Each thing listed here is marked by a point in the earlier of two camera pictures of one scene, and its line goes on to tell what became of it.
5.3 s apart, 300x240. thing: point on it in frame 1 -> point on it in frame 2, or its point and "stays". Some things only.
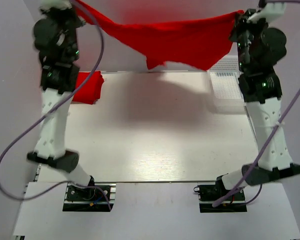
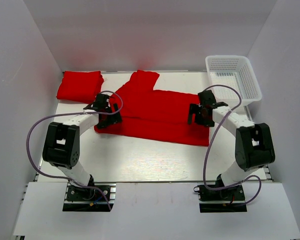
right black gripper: x=241 y=19 -> x=196 y=114
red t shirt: x=196 y=41 -> x=159 y=115
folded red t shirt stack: x=90 y=91 stays
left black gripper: x=71 y=16 -> x=109 y=116
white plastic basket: x=228 y=95 stays
